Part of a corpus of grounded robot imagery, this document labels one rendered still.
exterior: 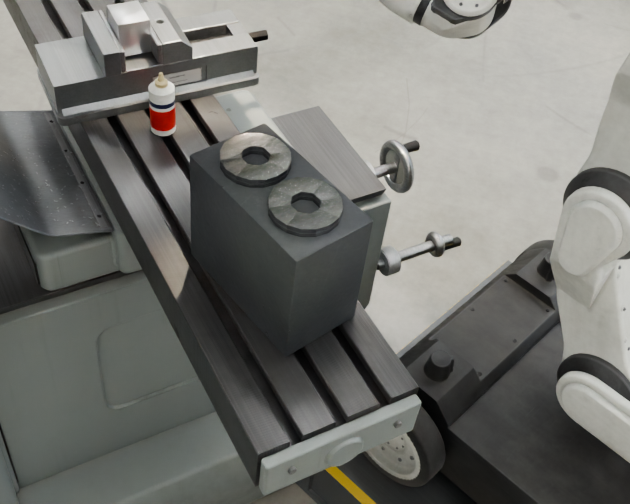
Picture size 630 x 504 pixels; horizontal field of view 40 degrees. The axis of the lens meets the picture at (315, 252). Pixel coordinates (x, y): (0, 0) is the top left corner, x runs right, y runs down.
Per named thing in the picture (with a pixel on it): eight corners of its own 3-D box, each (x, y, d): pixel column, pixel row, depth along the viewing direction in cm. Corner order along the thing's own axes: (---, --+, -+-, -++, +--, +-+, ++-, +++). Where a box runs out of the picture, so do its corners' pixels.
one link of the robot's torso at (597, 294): (678, 388, 151) (713, 146, 124) (620, 458, 140) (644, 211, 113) (597, 352, 161) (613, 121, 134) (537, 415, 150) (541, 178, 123)
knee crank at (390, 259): (450, 235, 194) (456, 216, 189) (465, 253, 190) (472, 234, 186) (366, 264, 185) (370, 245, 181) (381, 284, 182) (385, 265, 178)
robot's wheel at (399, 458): (435, 489, 159) (457, 432, 145) (417, 507, 157) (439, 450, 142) (355, 420, 168) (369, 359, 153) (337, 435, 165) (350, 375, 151)
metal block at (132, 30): (139, 31, 145) (137, -1, 140) (151, 51, 141) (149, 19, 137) (109, 37, 143) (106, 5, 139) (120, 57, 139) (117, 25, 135)
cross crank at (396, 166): (394, 164, 194) (403, 123, 186) (423, 198, 188) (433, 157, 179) (333, 183, 188) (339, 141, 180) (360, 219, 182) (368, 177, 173)
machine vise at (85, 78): (228, 37, 159) (229, -17, 151) (260, 84, 151) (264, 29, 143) (36, 73, 147) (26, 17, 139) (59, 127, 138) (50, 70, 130)
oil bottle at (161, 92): (170, 118, 142) (168, 62, 134) (179, 133, 140) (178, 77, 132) (147, 124, 141) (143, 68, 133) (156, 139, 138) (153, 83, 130)
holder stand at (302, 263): (259, 220, 128) (265, 113, 114) (355, 316, 118) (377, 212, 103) (190, 254, 122) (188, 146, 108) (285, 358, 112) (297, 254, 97)
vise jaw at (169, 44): (167, 18, 149) (167, -2, 146) (193, 59, 142) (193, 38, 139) (134, 24, 147) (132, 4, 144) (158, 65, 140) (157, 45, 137)
